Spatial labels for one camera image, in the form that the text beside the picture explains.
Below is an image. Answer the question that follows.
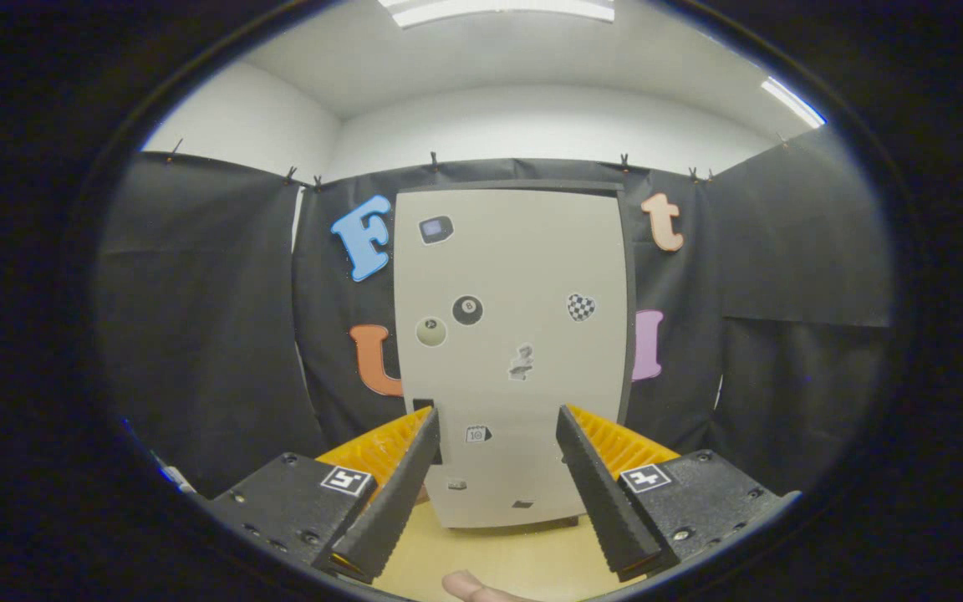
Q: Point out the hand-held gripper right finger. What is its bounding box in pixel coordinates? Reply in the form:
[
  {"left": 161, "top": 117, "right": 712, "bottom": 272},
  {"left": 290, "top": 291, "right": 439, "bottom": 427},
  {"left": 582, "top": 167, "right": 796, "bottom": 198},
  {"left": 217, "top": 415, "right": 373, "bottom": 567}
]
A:
[{"left": 555, "top": 404, "right": 802, "bottom": 584}]

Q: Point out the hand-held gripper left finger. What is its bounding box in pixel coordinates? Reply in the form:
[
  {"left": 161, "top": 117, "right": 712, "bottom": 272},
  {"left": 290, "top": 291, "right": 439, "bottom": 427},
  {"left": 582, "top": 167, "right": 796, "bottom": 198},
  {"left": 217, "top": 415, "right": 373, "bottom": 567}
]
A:
[{"left": 201, "top": 406, "right": 442, "bottom": 584}]

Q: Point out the dark grey shoe cabinet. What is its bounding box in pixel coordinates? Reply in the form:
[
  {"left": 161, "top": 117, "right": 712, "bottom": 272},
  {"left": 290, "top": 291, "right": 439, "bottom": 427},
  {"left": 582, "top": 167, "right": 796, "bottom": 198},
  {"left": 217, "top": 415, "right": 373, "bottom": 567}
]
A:
[{"left": 394, "top": 179, "right": 639, "bottom": 529}]

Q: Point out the beige shoe cabinet door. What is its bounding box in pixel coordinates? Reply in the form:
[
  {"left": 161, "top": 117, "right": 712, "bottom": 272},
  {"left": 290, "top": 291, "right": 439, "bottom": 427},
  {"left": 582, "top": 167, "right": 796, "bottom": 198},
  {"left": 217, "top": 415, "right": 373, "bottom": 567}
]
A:
[{"left": 394, "top": 189, "right": 631, "bottom": 529}]

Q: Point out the blue and white clutter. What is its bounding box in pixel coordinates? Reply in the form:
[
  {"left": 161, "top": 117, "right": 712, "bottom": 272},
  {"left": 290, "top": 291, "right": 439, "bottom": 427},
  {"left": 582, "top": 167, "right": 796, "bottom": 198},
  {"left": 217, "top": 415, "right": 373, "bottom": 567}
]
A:
[{"left": 122, "top": 418, "right": 198, "bottom": 496}]

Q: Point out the black backdrop cloth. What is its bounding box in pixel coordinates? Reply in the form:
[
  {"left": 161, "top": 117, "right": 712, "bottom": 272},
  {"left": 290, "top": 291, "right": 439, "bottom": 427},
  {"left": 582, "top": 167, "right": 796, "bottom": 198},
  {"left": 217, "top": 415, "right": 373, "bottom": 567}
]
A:
[{"left": 95, "top": 125, "right": 896, "bottom": 503}]

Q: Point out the narrow ceiling light strip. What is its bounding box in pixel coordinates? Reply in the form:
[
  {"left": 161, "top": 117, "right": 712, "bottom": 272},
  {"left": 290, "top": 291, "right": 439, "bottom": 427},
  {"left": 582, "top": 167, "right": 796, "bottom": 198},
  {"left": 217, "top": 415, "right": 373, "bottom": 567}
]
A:
[{"left": 762, "top": 75, "right": 827, "bottom": 129}]

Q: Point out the long ceiling light panel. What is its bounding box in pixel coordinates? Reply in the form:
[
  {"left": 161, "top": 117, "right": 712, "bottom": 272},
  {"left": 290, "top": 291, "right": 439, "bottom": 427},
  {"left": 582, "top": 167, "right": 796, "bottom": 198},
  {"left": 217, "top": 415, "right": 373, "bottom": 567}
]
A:
[{"left": 377, "top": 0, "right": 618, "bottom": 30}]

